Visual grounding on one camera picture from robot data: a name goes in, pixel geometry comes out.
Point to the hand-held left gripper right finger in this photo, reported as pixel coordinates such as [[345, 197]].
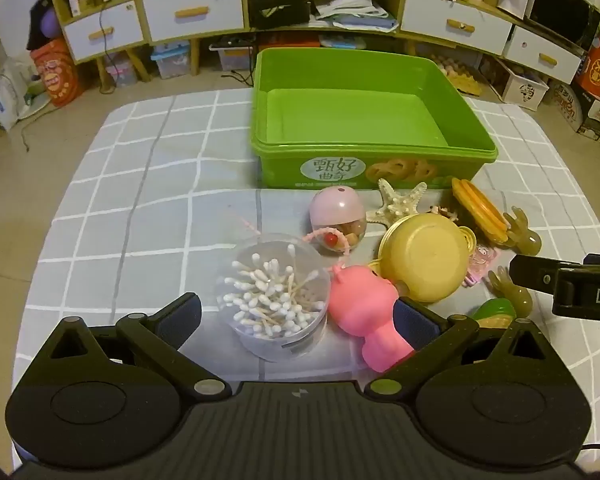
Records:
[[415, 322]]

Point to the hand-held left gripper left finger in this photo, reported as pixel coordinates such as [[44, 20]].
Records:
[[180, 317]]

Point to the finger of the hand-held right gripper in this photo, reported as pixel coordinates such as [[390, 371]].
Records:
[[532, 272]]

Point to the olive cactus toy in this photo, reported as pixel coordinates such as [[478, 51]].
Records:
[[525, 242], [515, 300]]

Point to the pink pig toy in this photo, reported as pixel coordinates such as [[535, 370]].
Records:
[[365, 305]]

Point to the green yellow corn toy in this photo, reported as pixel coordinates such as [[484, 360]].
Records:
[[495, 310]]

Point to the yellow toy bowl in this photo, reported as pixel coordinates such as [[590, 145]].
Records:
[[425, 255]]

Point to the orange yellow disc toy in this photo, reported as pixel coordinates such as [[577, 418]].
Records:
[[472, 205]]

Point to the clear cotton swab container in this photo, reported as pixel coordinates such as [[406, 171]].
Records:
[[270, 305]]

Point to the green plastic box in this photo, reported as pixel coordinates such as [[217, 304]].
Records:
[[330, 110]]

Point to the pink cartoon hair clip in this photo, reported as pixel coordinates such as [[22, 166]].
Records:
[[482, 260]]

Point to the small red brown trinket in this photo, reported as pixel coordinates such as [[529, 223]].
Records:
[[442, 212]]

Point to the pink twisted stick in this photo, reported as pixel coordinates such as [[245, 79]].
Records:
[[245, 221]]

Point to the beige starfish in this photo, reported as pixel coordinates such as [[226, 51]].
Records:
[[395, 205]]

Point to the grey checkered tablecloth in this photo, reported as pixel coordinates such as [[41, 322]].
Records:
[[155, 185]]

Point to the pink egg capsule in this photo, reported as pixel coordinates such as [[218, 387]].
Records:
[[332, 205]]

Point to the cardboard box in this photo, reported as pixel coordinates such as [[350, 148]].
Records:
[[597, 115]]

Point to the round printed tin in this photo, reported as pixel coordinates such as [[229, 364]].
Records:
[[567, 105]]

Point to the white printed storage box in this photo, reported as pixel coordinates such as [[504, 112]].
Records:
[[525, 90]]

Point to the egg tray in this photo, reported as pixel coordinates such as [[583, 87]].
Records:
[[457, 72]]

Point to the red orange carton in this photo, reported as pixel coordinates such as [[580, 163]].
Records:
[[597, 67]]

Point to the small clear storage box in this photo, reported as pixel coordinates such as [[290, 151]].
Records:
[[122, 70]]

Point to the clear blue-lid storage box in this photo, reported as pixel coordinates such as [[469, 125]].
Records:
[[170, 60]]

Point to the clear black-lid storage box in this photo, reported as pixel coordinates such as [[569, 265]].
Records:
[[232, 57]]

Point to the black microwave oven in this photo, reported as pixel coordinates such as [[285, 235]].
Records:
[[562, 7]]

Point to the orange printed bag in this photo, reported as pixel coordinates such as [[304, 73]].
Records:
[[55, 72]]

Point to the white plastic bag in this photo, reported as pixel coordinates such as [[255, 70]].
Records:
[[2, 95]]

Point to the clear box with pink contents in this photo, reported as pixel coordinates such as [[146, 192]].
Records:
[[342, 42]]

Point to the orange red box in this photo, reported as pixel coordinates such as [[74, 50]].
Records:
[[290, 40]]

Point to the pile of folded clothes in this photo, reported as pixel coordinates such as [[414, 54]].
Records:
[[352, 12]]

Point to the black bag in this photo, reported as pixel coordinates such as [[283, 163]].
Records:
[[277, 7]]

